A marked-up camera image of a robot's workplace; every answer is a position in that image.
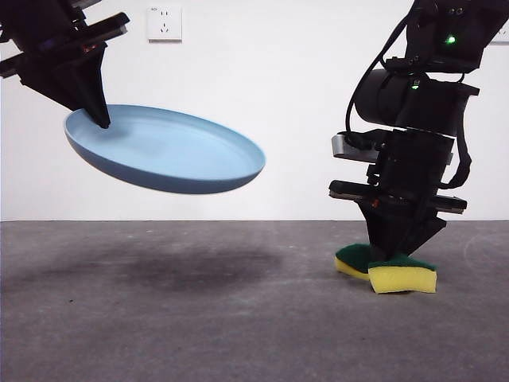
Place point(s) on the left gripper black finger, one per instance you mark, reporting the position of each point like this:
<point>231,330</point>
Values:
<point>55,85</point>
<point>91,87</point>

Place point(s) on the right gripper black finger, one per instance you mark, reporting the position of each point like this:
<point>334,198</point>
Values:
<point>383,227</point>
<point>421,228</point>

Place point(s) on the yellow sponge with green pad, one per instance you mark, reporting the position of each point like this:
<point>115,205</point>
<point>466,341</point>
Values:
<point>401,280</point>

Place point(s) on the light blue round plate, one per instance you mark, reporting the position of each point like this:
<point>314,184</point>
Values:
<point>179,151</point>

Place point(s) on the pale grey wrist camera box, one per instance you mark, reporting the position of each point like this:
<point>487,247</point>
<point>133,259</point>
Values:
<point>342,147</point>

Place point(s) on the white wall socket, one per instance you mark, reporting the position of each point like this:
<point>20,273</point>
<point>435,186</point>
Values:
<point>165,24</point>
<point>502,33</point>

